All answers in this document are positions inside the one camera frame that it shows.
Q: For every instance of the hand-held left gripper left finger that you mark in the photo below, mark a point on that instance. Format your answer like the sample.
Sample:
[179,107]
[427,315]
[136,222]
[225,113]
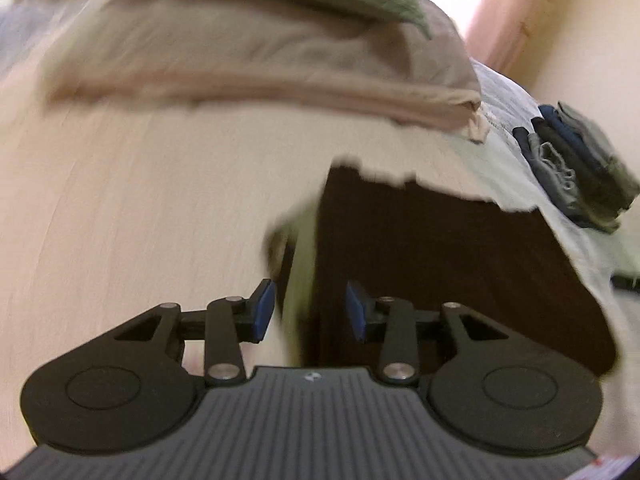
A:
[265,311]

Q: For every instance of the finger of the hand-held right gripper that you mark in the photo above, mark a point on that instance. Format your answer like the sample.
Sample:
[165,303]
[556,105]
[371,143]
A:
[627,281]

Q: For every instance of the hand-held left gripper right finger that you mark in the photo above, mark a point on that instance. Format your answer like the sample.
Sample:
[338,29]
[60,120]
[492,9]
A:
[356,311]

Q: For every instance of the green sweatshirt with black collar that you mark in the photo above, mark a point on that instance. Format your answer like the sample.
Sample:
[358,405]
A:
[440,260]

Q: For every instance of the stack of folded clothes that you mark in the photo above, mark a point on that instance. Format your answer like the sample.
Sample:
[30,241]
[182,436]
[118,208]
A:
[575,175]

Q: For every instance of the cream bed sheet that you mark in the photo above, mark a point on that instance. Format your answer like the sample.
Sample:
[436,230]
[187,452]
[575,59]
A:
[125,210]

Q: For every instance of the pale blue bed cover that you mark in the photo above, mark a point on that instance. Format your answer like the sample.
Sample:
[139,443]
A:
[515,110]

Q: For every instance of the beige folded blanket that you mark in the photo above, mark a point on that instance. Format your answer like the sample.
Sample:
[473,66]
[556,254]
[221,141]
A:
[260,60]

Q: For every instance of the grey blue cloth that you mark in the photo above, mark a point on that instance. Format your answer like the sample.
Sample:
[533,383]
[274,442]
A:
[30,35]

